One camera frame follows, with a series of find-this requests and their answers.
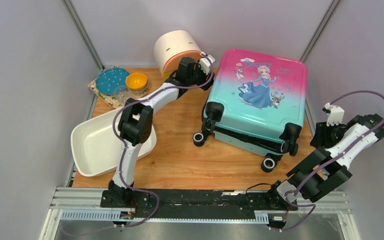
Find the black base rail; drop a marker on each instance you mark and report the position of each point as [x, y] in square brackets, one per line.
[199, 205]

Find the pink and teal kids suitcase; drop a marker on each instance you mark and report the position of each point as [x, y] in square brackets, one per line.
[256, 103]

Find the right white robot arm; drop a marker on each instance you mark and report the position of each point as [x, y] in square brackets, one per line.
[327, 167]

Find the round pastel drawer cabinet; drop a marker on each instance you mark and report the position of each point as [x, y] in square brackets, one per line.
[171, 47]

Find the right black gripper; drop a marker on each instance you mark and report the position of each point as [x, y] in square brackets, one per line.
[319, 138]

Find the floral patterned placemat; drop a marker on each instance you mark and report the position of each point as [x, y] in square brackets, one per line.
[110, 99]

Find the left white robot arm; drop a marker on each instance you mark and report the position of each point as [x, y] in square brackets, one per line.
[133, 123]

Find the white plastic basin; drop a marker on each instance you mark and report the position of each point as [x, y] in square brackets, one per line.
[96, 150]

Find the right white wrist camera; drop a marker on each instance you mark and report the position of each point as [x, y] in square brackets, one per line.
[335, 114]

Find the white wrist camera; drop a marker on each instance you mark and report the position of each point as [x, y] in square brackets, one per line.
[335, 114]
[206, 63]

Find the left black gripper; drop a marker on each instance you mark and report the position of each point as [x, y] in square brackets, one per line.
[206, 85]

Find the clear glass cup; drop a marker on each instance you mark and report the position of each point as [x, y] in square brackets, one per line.
[122, 93]

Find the blue polka dot plate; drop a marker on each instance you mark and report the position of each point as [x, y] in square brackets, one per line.
[111, 79]

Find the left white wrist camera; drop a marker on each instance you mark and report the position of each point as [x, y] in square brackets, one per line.
[206, 63]

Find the yellow bowl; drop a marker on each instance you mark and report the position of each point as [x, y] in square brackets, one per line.
[136, 81]

